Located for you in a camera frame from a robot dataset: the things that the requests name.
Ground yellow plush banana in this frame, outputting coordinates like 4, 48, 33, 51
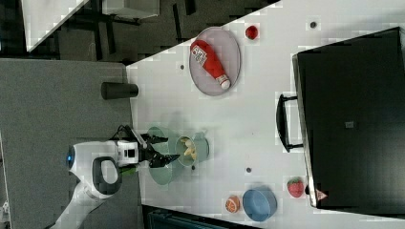
181, 137, 197, 160

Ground red strawberry toy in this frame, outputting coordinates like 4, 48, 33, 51
287, 177, 305, 198

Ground dark grey cup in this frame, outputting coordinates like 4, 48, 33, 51
101, 82, 139, 100

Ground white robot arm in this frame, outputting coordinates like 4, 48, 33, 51
46, 134, 180, 229

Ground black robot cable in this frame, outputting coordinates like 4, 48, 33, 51
109, 124, 141, 142

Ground orange slice toy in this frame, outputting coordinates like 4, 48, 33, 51
225, 195, 241, 214

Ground grey plate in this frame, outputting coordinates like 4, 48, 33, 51
189, 27, 241, 96

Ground red plush ketchup bottle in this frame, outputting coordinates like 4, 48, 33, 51
190, 39, 231, 90

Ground small red tomato toy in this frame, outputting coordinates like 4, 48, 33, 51
245, 26, 259, 40

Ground green mug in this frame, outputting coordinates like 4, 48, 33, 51
175, 132, 209, 167

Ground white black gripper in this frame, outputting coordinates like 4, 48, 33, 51
117, 134, 180, 168

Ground black toaster oven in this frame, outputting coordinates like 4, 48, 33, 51
292, 27, 405, 219

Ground green colander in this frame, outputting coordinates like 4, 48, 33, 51
148, 127, 183, 185

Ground blue bowl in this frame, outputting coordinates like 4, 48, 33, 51
242, 186, 277, 222

